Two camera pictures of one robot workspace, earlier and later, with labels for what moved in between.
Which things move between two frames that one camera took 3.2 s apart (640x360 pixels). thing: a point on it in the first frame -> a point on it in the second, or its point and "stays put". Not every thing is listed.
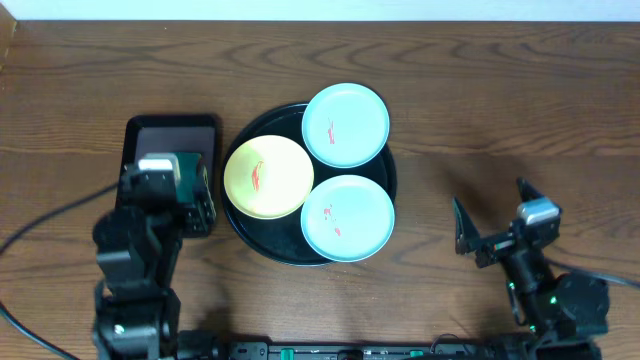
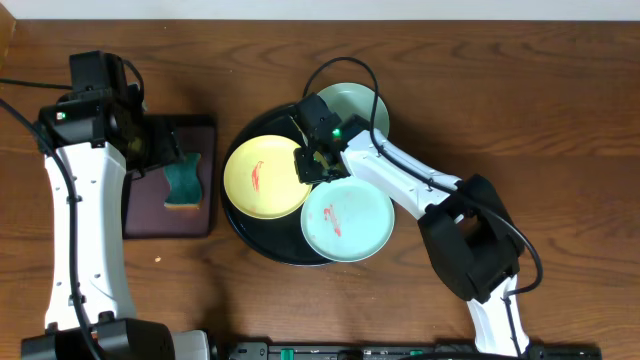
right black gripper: [497, 246] -> [305, 176]
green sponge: [188, 164] stays put
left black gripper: [200, 221] -> [166, 144]
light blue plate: [347, 218] stays put
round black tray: [283, 239] stays put
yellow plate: [268, 177] stays put
